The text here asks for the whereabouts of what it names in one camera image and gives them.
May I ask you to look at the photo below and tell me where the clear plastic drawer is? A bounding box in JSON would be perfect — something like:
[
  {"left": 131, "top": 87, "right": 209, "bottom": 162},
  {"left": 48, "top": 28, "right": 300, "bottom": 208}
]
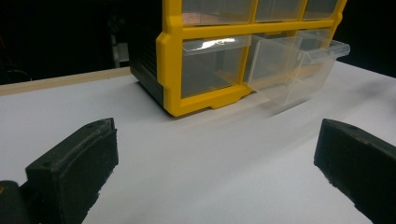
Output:
[
  {"left": 255, "top": 0, "right": 308, "bottom": 22},
  {"left": 247, "top": 35, "right": 351, "bottom": 108},
  {"left": 303, "top": 0, "right": 340, "bottom": 21},
  {"left": 181, "top": 0, "right": 256, "bottom": 26},
  {"left": 181, "top": 35, "right": 252, "bottom": 99}
]

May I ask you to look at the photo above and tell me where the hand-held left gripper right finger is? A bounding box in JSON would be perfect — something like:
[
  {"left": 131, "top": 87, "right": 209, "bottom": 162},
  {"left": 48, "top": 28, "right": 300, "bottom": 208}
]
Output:
[{"left": 313, "top": 118, "right": 396, "bottom": 224}]

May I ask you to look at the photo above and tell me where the yellow black drawer cabinet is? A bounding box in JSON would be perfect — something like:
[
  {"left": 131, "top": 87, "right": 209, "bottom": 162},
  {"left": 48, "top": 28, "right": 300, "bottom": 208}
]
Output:
[{"left": 129, "top": 0, "right": 348, "bottom": 118}]

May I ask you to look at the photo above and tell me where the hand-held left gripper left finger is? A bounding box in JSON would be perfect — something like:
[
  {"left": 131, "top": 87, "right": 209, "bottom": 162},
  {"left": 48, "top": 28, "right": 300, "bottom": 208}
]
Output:
[{"left": 25, "top": 117, "right": 120, "bottom": 224}]

